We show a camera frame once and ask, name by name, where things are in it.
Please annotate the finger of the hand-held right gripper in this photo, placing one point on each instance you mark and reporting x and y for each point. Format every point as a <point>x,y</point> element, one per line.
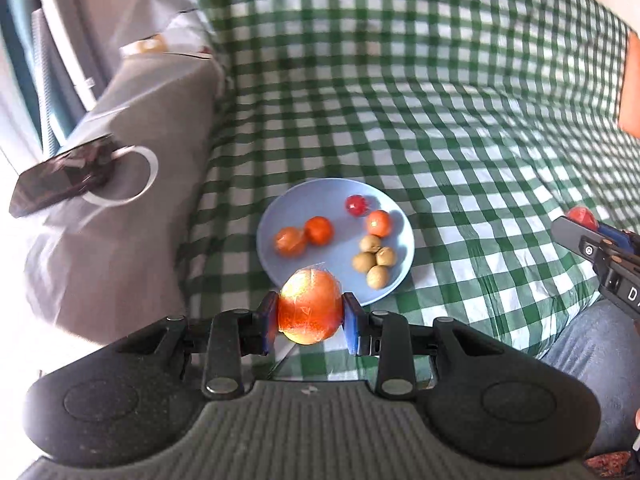
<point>575,237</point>
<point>615,235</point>

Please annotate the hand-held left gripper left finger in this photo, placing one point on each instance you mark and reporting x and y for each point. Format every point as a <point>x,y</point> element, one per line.
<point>269,322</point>

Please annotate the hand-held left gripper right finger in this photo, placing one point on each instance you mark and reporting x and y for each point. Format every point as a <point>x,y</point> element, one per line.
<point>351,325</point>

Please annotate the red tomato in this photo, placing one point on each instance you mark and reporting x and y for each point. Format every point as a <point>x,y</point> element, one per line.
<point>583,216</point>

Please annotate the unwrapped mandarin orange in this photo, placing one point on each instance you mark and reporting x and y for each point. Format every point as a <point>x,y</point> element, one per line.
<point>319,230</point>

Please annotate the orange red fruit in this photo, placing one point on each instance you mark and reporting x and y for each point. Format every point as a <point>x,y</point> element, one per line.
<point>378,223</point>

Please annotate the red round fruit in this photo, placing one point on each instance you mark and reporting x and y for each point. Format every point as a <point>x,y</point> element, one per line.
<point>356,205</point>

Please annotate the blue plate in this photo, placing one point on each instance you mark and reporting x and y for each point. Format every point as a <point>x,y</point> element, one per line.
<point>330,195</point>

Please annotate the person's jeans leg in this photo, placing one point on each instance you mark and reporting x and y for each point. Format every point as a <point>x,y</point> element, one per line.
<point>595,360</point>

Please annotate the orange cushion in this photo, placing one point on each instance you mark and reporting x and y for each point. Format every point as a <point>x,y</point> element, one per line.
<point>631,85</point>

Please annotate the patterned red rug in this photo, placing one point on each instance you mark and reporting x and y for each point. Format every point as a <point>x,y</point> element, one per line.
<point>607,463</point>

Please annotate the green white checked blanket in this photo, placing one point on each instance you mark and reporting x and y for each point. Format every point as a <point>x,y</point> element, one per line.
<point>400,85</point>

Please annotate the dark smartphone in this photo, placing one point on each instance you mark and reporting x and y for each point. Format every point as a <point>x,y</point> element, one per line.
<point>55,180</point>

